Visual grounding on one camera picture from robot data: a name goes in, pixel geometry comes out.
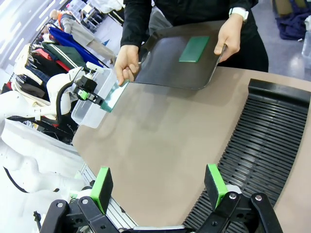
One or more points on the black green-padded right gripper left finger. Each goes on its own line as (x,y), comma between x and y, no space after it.
(102,184)

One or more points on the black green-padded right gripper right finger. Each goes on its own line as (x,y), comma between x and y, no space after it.
(215,184)

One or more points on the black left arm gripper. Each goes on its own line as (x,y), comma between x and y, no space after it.
(86,86)

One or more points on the black plastic tray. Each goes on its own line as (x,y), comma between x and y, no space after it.
(165,65)

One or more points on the person's right forearm black sleeve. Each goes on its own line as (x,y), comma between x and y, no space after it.
(133,24)

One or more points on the person's left forearm black sleeve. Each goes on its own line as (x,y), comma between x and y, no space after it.
(246,3)

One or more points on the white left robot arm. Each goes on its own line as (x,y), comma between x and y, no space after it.
(53,85)

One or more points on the person's right hand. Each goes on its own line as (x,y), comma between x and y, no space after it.
(126,63)

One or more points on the person's left hand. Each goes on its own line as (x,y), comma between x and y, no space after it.
(230,36)

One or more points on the transparent plastic storage box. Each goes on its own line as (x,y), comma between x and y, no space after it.
(90,115)

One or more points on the red hanging garment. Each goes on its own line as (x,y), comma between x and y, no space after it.
(64,65)

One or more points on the green garment with white stripes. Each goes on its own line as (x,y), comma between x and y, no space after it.
(68,54)

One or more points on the blue hanging garment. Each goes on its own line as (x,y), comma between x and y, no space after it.
(68,40)

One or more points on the black slotted PCB rack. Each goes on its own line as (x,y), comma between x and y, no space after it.
(262,136)

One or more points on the storage shelf with bins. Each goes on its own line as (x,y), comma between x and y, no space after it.
(85,12)

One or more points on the person's black jacket torso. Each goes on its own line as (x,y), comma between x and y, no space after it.
(194,12)

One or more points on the clear plastic container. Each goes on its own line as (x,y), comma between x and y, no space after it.
(306,46)

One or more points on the white smartwatch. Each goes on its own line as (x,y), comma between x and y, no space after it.
(240,12)

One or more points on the dark blue cloth pile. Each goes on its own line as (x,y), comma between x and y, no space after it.
(291,26)

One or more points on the brown cardboard box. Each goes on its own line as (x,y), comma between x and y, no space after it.
(284,7)

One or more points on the aluminium table edge rail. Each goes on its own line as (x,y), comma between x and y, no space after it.
(119,213)

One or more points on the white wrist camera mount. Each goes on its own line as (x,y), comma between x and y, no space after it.
(93,66)

